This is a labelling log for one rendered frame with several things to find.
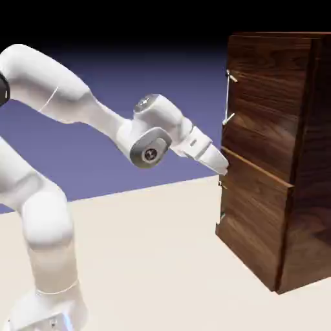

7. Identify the small dark wood cabinet door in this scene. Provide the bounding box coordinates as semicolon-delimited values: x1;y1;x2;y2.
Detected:
215;146;295;292

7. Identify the large dark wood cabinet door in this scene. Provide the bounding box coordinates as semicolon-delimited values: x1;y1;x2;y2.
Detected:
221;35;314;185

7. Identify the dark wood cabinet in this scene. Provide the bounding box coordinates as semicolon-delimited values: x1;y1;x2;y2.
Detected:
215;32;331;295

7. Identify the short silver door handle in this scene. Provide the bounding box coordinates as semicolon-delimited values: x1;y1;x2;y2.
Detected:
217;174;228;225

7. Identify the long silver door handle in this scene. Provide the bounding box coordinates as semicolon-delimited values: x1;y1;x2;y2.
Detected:
222;69;239;126

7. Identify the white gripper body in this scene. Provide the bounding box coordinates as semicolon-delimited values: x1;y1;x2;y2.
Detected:
198;144;230;176

